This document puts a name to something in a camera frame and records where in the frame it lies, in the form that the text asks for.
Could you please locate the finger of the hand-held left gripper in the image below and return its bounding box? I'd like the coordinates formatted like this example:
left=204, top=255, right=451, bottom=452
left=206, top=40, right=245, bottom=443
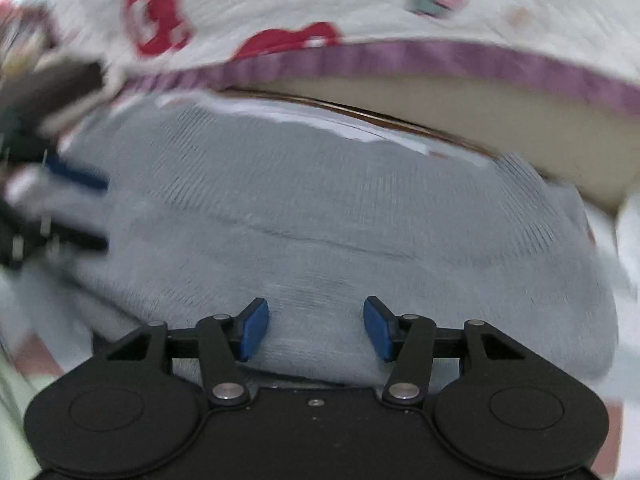
left=45, top=154, right=112, bottom=192
left=45, top=219, right=111, bottom=255

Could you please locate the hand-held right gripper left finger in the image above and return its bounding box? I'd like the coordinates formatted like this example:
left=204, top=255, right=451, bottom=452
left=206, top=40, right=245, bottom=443
left=106, top=297, right=271, bottom=407

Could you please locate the beige mattress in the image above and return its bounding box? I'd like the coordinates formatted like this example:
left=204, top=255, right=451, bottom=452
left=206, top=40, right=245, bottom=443
left=225, top=72, right=640, bottom=211

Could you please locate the grey knit sweater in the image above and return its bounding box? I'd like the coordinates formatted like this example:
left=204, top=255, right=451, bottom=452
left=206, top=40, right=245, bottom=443
left=55, top=97, right=621, bottom=391

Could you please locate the light green cloth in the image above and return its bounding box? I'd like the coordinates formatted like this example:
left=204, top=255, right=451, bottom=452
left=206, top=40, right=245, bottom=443
left=0, top=355, right=41, bottom=480

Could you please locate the dark brown knit cloth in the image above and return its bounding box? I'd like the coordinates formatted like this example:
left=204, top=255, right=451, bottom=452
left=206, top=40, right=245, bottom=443
left=5, top=57, right=108, bottom=121

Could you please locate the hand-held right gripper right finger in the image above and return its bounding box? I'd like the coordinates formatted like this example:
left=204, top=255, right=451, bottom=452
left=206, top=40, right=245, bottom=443
left=363, top=296, right=526, bottom=406

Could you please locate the white bear-print quilt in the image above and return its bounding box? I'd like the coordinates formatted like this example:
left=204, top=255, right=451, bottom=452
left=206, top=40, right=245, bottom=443
left=50, top=0, right=640, bottom=116

